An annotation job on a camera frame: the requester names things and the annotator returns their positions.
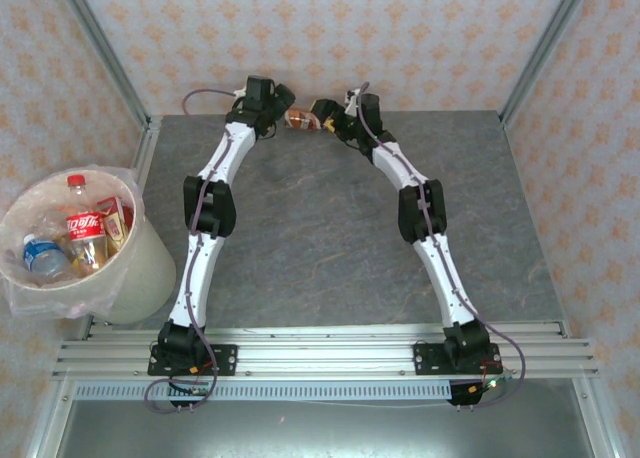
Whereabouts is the crushed brown coffee bottle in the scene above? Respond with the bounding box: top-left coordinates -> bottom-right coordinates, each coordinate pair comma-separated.
284,106 -> 326,132

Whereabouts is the gold red label tea bottle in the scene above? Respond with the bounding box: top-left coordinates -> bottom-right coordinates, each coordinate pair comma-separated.
97,195 -> 135,254

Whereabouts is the red label cola bottle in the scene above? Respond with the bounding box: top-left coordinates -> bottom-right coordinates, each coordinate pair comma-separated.
64,174 -> 106,275

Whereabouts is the blue label water bottle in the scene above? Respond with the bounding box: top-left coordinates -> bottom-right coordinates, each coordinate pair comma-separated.
22,232 -> 71,282

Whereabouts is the round beige waste bin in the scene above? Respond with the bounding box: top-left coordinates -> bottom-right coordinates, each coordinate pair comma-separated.
0,166 -> 177,324

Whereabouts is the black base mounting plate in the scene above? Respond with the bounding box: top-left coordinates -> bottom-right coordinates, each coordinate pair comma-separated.
413,341 -> 503,377
148,344 -> 239,378

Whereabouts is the grey metal lower panel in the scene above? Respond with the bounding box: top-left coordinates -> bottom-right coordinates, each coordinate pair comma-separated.
54,400 -> 601,458

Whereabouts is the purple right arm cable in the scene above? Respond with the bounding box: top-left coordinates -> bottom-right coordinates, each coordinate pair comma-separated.
349,81 -> 527,410

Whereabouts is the aluminium table side rail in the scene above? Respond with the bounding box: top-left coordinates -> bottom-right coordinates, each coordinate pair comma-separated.
128,115 -> 164,199

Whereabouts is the aluminium frame post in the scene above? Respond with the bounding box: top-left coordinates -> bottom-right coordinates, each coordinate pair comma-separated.
52,0 -> 152,132
498,0 -> 596,125

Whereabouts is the slotted grey cable duct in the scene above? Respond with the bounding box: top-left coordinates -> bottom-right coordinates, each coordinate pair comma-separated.
74,381 -> 454,402

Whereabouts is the aluminium lower frame rail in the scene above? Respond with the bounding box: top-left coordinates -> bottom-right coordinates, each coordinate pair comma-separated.
572,377 -> 621,458
24,380 -> 76,458

